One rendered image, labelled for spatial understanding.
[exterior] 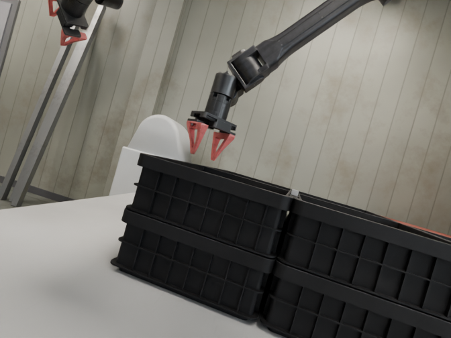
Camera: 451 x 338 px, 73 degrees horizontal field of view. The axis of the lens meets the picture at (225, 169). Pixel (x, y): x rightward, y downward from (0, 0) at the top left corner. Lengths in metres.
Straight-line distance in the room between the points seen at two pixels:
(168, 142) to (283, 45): 2.17
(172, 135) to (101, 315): 2.42
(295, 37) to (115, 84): 3.23
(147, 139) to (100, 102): 1.15
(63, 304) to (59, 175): 3.60
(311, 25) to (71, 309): 0.71
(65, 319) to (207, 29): 3.47
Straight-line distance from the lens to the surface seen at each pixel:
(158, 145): 2.86
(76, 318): 0.50
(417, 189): 3.64
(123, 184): 2.94
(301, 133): 3.36
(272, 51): 0.76
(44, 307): 0.52
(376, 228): 0.54
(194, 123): 0.72
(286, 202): 0.53
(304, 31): 0.78
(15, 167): 3.76
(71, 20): 1.01
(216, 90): 0.75
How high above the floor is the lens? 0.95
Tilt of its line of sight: 1 degrees down
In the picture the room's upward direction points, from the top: 16 degrees clockwise
